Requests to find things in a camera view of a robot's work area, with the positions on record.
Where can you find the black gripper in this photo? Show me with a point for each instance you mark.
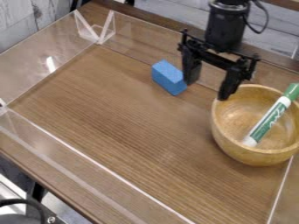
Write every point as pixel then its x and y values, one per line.
pixel 195 53

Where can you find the green and white marker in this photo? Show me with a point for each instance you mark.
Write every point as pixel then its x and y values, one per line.
pixel 271 116

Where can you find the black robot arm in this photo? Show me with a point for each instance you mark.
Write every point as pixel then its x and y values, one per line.
pixel 217 48

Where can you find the brown wooden bowl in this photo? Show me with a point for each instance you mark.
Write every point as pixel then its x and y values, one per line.
pixel 235 116

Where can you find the blue rectangular block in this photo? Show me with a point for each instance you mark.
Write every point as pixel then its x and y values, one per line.
pixel 168 77

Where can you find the black metal base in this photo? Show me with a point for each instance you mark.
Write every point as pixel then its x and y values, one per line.
pixel 29 217

